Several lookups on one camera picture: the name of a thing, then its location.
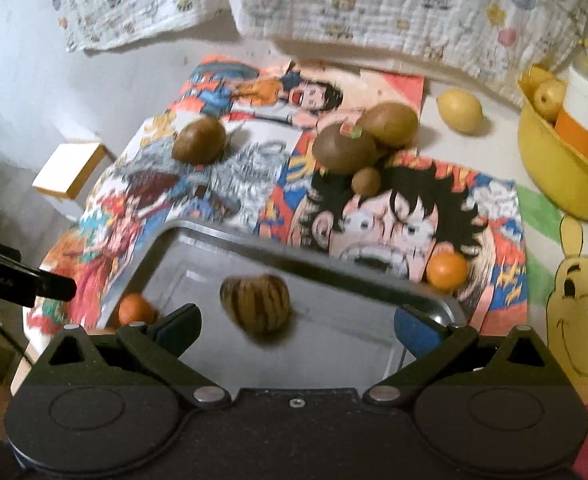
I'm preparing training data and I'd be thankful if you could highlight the brown kiwi with sticker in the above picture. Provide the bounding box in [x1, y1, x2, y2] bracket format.
[311, 122, 379, 176]

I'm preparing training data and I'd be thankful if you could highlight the white patterned quilt right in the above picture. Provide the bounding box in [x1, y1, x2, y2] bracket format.
[229, 0, 588, 103]

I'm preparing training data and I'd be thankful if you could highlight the white yellow cardboard box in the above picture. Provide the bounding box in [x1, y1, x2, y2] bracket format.
[32, 142, 111, 200]

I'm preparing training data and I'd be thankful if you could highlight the yellow lemon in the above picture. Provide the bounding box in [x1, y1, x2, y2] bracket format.
[436, 88, 484, 134]

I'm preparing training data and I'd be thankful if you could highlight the orange tangerine on poster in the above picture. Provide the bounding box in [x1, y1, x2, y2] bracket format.
[425, 252, 469, 292]

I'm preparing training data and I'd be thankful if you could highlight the small brown kiwi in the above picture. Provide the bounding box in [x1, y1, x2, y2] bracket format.
[352, 167, 382, 197]

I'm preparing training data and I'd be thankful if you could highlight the yellow apple in bowl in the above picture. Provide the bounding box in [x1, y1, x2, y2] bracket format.
[532, 78, 566, 124]

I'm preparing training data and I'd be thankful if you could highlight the anime posters mat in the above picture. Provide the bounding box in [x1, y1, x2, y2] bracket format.
[23, 56, 527, 344]

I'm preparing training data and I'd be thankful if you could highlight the striped pepino melon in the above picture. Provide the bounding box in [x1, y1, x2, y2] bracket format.
[219, 274, 291, 336]

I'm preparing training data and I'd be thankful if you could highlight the small orange tangerine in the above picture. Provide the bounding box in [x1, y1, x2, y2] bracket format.
[117, 292, 156, 325]

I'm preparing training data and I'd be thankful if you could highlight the metal baking tray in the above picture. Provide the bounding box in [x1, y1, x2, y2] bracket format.
[100, 219, 466, 393]

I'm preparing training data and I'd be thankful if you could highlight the yellow plastic bowl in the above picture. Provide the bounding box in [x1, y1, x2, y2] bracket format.
[518, 65, 588, 221]

